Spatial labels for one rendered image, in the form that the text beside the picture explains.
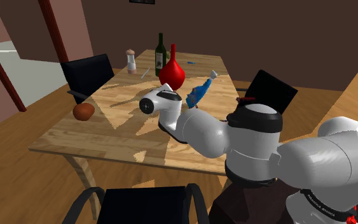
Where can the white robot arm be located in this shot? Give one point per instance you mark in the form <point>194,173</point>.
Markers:
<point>253,145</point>

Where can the blue bottle with white cap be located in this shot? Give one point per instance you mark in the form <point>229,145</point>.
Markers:
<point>198,92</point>

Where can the red long-necked vase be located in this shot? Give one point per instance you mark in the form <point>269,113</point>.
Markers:
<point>172,74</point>

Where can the blue pen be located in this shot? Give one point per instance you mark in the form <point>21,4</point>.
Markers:
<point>191,62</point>

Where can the white table knife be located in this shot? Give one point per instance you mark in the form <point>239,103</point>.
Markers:
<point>145,73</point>

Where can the dark green wine bottle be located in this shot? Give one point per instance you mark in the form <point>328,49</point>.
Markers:
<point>160,59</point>

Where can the white and tan pepper mill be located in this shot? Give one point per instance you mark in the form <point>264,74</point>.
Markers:
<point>131,63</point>

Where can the light wooden dining table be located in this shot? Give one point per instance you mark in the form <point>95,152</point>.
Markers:
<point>104,139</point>

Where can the brown round potato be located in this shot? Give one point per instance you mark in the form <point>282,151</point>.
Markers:
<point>83,111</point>

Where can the black chair with curved armrests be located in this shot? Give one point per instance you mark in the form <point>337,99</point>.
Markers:
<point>144,206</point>

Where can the dark brown robot stand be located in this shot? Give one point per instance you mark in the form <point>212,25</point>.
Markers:
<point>247,204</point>

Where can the dark wall picture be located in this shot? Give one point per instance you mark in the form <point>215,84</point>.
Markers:
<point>141,1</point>

